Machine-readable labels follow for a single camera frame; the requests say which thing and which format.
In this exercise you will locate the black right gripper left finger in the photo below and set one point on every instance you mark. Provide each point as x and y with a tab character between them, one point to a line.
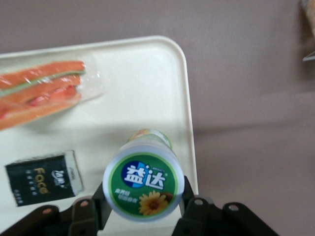
98	211

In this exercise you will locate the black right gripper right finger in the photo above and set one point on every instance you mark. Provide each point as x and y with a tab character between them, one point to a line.
194	211

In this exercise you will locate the green gum bottle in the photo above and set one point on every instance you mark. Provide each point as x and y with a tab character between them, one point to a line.
142	182

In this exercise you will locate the white plastic tray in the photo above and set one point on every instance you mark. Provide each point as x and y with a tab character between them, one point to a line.
137	86

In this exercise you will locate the black tissue pack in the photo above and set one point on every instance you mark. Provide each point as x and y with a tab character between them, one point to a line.
41	179

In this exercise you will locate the plastic wrapped sandwich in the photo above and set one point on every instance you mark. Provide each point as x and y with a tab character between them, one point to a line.
41	96

